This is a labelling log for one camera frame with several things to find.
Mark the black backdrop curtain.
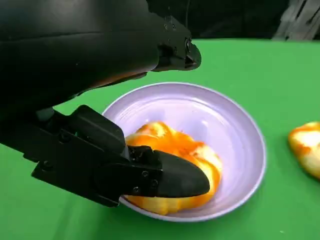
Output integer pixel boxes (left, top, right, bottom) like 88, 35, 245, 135
146, 0, 291, 41

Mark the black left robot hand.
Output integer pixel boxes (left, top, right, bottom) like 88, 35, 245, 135
0, 0, 211, 208

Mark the orange white toy bread roll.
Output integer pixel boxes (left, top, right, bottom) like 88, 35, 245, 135
287, 121, 320, 181
124, 121, 224, 217

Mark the lilac plate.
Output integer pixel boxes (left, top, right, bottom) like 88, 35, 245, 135
101, 82, 267, 223

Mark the grey metal frame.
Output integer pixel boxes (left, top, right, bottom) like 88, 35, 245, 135
271, 0, 320, 41

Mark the green cloth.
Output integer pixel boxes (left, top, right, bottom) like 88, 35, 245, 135
0, 38, 320, 240

